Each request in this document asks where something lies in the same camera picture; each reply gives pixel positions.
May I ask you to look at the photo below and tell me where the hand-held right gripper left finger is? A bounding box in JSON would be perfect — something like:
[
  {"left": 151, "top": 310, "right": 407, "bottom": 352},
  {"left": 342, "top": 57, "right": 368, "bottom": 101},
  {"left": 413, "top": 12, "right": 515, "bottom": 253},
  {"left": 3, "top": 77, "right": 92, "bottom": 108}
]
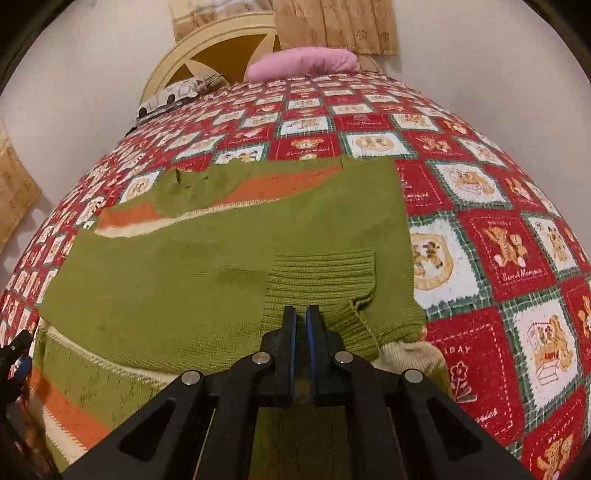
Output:
[{"left": 60, "top": 306, "right": 299, "bottom": 480}]

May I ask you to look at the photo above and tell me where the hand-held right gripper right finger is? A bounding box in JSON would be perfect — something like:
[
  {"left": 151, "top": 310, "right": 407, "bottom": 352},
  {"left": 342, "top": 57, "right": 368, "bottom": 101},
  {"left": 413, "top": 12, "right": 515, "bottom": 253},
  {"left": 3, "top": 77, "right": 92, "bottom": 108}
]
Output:
[{"left": 306, "top": 305, "right": 537, "bottom": 480}]

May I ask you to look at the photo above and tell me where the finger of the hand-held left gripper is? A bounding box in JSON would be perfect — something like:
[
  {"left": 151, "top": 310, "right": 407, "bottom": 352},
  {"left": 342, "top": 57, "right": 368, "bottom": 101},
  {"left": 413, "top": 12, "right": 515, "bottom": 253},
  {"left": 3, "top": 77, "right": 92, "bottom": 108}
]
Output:
[{"left": 0, "top": 329, "right": 34, "bottom": 385}]

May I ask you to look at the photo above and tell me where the green knitted sweater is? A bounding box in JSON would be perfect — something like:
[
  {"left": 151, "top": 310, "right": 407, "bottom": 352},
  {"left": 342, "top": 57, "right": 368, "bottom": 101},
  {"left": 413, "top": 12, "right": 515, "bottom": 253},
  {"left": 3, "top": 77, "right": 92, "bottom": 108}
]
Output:
[{"left": 28, "top": 156, "right": 451, "bottom": 480}]

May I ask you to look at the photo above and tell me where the tan patterned curtain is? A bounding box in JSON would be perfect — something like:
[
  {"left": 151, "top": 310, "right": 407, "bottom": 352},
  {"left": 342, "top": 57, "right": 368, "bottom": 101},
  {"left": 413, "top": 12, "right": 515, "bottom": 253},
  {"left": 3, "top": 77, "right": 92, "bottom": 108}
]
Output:
[
  {"left": 0, "top": 124, "right": 43, "bottom": 256},
  {"left": 271, "top": 0, "right": 399, "bottom": 57}
]

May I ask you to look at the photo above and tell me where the red printed bear blanket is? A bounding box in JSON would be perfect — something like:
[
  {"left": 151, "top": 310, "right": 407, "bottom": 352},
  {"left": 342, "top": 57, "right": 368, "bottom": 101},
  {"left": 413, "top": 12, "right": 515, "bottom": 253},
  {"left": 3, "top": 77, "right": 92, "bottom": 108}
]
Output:
[{"left": 0, "top": 69, "right": 591, "bottom": 480}]

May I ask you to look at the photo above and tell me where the white patterned pillow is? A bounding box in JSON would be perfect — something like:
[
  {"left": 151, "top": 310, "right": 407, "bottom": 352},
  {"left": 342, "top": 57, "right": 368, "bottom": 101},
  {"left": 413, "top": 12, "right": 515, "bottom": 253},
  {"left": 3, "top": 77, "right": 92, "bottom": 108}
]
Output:
[{"left": 136, "top": 75, "right": 227, "bottom": 123}]

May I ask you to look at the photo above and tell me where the pink pillow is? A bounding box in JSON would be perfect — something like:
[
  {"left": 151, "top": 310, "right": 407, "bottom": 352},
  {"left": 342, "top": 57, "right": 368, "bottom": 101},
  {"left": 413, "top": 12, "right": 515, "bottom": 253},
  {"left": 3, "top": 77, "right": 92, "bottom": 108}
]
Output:
[{"left": 246, "top": 46, "right": 362, "bottom": 83}]

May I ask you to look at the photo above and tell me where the cream round headboard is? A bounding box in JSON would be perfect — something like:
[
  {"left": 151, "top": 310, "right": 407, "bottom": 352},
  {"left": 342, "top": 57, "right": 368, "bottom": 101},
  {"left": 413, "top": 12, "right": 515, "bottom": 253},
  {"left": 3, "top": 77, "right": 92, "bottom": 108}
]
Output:
[{"left": 141, "top": 11, "right": 384, "bottom": 110}]

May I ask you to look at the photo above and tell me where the pale patterned curtain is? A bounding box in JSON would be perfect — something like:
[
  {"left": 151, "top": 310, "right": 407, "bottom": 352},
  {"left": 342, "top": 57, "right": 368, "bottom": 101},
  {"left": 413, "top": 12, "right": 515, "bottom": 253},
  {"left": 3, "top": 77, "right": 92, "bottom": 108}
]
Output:
[{"left": 167, "top": 0, "right": 278, "bottom": 43}]

